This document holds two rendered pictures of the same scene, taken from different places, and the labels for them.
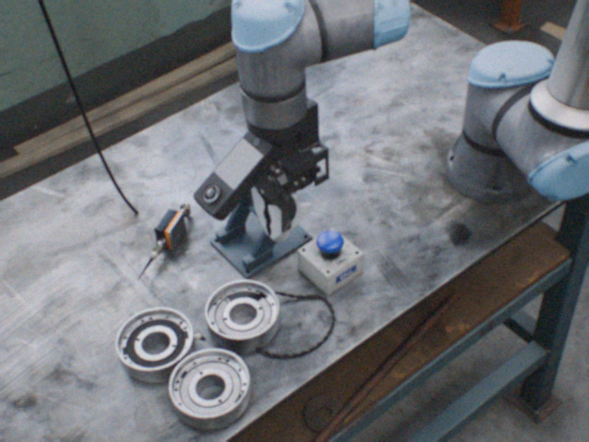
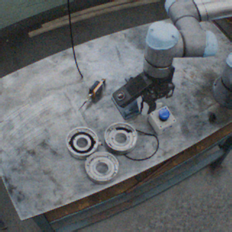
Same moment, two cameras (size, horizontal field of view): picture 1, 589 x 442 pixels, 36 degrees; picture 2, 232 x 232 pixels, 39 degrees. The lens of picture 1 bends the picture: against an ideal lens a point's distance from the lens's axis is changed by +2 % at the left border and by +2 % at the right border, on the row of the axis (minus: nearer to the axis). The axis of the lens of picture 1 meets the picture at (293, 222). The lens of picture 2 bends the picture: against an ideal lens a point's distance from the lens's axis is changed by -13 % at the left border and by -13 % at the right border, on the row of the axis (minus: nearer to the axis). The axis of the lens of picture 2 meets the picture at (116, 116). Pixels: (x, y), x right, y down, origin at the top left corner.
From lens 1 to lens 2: 22 cm
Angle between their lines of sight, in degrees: 12
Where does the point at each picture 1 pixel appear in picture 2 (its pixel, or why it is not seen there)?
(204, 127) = (117, 43)
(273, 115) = (156, 72)
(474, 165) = (222, 92)
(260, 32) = (159, 43)
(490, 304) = (214, 140)
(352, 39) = (195, 53)
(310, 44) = (178, 51)
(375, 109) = not seen: hidden behind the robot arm
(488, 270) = not seen: hidden behind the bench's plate
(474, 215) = (218, 111)
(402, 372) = (177, 162)
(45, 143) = (52, 24)
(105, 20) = not seen: outside the picture
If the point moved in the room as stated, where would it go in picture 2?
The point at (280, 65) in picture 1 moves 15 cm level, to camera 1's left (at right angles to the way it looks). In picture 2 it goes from (164, 56) to (101, 47)
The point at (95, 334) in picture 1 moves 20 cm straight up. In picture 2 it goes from (58, 130) to (53, 97)
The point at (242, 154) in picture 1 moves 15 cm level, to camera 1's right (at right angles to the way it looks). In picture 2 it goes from (138, 81) to (191, 90)
